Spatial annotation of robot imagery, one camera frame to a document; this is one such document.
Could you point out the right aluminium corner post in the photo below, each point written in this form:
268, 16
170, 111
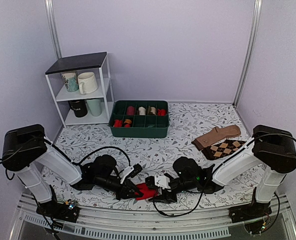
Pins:
251, 44

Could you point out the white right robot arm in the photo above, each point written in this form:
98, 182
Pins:
272, 147

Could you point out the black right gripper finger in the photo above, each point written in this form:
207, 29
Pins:
150, 182
164, 197

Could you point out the left aluminium corner post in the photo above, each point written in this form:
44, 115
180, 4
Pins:
52, 27

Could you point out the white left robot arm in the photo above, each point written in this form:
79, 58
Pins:
25, 147

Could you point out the cream white mug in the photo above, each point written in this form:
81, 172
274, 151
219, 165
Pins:
87, 82

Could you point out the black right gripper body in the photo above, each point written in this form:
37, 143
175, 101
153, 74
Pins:
189, 184

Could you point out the brown beige rolled sock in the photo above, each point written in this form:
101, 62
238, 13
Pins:
151, 110

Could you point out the orange red rolled sock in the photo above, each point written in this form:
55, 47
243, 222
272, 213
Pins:
127, 123

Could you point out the aluminium corner post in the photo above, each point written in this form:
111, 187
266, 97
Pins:
251, 44
52, 27

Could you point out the white rolled sock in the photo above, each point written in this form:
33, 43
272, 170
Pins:
142, 111

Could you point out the white shelf with black top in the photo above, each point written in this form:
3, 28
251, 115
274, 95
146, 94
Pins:
95, 62

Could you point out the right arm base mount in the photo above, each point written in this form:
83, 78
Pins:
252, 211

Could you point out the dark red rolled sock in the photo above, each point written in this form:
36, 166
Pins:
130, 110

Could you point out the green divided storage box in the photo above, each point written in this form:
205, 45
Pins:
143, 126

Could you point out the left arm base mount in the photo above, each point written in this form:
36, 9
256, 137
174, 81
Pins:
66, 211

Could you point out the red sock pair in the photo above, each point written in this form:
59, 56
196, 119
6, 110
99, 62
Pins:
147, 192

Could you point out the black mug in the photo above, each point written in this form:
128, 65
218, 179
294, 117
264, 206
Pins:
78, 107

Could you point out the tan brown sock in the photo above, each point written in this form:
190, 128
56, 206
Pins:
215, 135

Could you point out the brown argyle sock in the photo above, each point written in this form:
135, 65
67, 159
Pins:
221, 150

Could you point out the mint green mug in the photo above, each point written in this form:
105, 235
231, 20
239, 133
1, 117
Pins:
94, 106

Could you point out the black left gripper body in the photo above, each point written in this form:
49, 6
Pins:
102, 183

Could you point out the red rolled sock front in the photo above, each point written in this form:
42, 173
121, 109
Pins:
117, 123

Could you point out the floral teal mug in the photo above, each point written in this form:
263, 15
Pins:
70, 81

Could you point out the bright red rolled sock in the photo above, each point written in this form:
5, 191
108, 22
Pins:
161, 112

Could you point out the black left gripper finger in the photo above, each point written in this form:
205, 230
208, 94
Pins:
128, 190
137, 168

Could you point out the aluminium front rail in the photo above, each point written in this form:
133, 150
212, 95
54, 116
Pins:
106, 224

